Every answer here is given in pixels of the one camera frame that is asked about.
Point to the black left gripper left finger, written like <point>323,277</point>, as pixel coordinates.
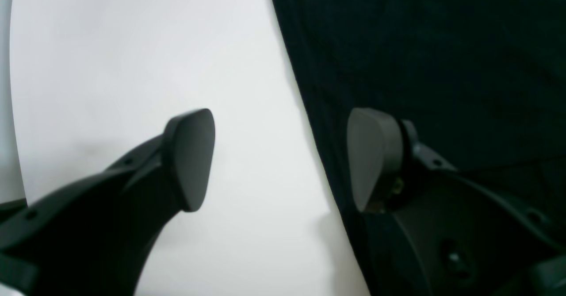
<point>93,237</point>

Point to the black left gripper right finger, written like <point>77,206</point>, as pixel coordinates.
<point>468,240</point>

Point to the black graphic t-shirt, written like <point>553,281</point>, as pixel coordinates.
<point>482,80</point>

